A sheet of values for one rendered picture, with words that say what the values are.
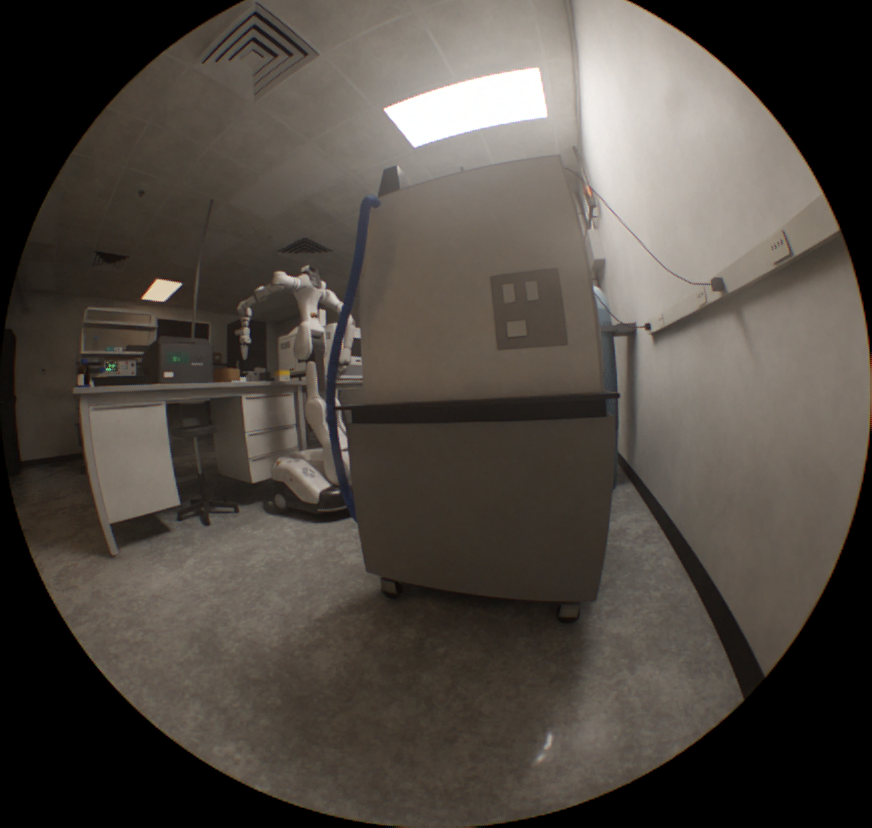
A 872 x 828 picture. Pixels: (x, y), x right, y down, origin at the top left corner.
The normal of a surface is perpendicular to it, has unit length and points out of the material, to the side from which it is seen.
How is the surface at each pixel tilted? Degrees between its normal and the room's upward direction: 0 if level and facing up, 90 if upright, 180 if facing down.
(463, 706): 0
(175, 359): 90
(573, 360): 90
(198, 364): 90
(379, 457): 90
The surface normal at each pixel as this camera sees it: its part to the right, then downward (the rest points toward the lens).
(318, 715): -0.07, -1.00
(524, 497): -0.38, 0.04
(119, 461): 0.92, -0.05
